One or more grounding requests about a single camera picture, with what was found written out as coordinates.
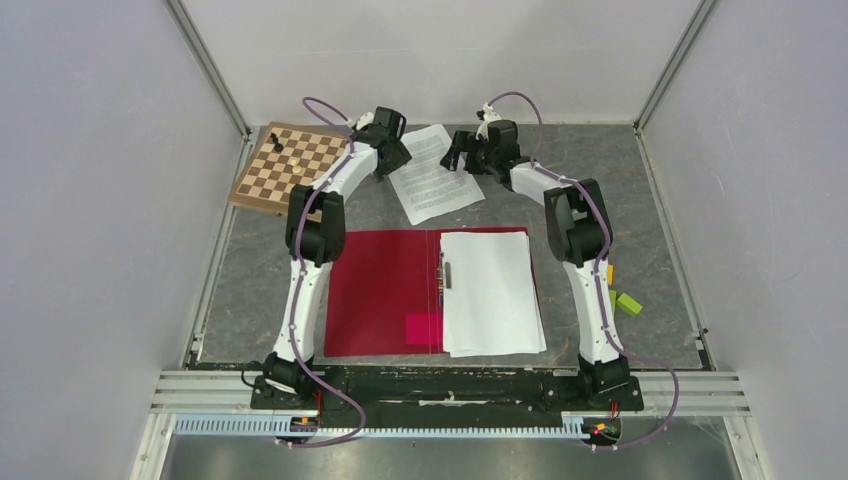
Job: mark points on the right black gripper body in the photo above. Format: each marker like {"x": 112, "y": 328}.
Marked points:
{"x": 486, "y": 158}

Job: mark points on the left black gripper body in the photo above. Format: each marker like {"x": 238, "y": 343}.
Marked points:
{"x": 399, "y": 156}

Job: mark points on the printed text paper sheet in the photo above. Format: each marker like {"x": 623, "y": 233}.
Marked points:
{"x": 424, "y": 188}

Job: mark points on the white paper stack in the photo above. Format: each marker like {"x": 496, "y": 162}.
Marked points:
{"x": 492, "y": 308}

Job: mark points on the red clip file folder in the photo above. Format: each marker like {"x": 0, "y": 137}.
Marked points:
{"x": 386, "y": 296}

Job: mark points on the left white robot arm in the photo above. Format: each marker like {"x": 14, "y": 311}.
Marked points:
{"x": 315, "y": 237}

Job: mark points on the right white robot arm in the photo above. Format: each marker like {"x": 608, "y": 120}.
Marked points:
{"x": 579, "y": 235}

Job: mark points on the wooden chessboard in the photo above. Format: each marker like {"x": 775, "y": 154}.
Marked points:
{"x": 285, "y": 155}

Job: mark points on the black chess piece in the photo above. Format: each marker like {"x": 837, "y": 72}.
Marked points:
{"x": 277, "y": 145}

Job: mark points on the lime green block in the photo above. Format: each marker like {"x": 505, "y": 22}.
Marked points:
{"x": 628, "y": 305}

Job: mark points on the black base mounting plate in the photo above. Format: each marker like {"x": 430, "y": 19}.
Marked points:
{"x": 384, "y": 397}

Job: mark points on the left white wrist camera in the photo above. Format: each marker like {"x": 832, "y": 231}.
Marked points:
{"x": 363, "y": 121}

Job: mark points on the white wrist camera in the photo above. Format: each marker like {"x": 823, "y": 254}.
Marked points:
{"x": 487, "y": 114}
{"x": 363, "y": 121}

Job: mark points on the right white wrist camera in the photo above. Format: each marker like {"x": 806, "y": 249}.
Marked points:
{"x": 487, "y": 114}

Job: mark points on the left aluminium frame post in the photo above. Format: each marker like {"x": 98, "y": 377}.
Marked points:
{"x": 195, "y": 43}

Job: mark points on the aluminium frame post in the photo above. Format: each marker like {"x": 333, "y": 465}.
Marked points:
{"x": 195, "y": 43}
{"x": 678, "y": 56}

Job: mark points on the right aluminium frame post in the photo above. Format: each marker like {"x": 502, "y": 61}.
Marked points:
{"x": 678, "y": 56}

